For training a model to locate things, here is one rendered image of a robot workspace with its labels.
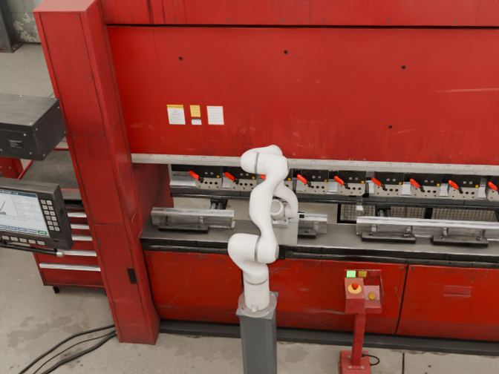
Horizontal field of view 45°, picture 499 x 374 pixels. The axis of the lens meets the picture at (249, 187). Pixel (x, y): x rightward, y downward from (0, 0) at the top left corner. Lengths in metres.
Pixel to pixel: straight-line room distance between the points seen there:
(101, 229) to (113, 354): 1.02
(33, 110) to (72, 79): 0.29
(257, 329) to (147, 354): 1.30
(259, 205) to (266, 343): 0.77
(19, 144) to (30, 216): 0.41
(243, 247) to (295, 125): 0.77
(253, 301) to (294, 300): 0.93
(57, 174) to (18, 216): 1.09
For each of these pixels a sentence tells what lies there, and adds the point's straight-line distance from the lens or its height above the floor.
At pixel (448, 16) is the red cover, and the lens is 2.95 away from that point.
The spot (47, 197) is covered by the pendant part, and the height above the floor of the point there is 1.57.
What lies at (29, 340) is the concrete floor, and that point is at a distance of 4.53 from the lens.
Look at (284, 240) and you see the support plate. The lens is 3.39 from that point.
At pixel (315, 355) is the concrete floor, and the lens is 4.13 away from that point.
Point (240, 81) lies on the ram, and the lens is 3.10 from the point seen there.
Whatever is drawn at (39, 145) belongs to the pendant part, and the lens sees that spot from 2.85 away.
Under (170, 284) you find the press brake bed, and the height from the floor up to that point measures 0.49.
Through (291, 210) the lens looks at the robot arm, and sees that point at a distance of 3.13.
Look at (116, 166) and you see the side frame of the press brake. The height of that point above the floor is 1.46.
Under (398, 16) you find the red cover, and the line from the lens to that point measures 2.92.
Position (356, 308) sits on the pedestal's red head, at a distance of 3.46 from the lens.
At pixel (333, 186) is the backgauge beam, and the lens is 3.80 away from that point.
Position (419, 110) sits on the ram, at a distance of 3.16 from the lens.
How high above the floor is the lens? 3.25
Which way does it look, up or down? 37 degrees down
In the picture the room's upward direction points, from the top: 3 degrees counter-clockwise
